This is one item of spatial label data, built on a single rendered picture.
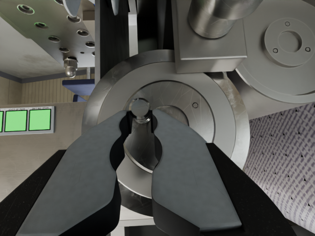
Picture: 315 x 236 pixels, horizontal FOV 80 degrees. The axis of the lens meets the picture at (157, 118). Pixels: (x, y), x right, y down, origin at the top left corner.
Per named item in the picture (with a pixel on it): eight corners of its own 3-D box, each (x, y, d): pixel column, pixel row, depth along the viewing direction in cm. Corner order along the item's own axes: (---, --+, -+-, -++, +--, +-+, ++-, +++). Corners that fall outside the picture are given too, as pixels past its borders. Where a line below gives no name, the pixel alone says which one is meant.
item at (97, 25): (99, -83, 20) (100, 85, 17) (129, 40, 43) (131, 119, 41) (94, -82, 20) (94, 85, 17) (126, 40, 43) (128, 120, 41)
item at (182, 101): (195, 192, 14) (102, 151, 14) (190, 187, 16) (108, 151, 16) (230, 100, 15) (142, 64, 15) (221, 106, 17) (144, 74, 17)
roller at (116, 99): (226, 56, 17) (246, 193, 15) (182, 110, 42) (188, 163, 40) (93, 66, 16) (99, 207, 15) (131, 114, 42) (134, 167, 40)
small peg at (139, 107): (147, 94, 12) (153, 115, 12) (148, 104, 15) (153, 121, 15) (125, 100, 12) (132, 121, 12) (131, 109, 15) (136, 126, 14)
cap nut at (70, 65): (74, 58, 49) (74, 74, 48) (80, 64, 53) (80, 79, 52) (60, 58, 49) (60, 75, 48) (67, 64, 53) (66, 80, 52)
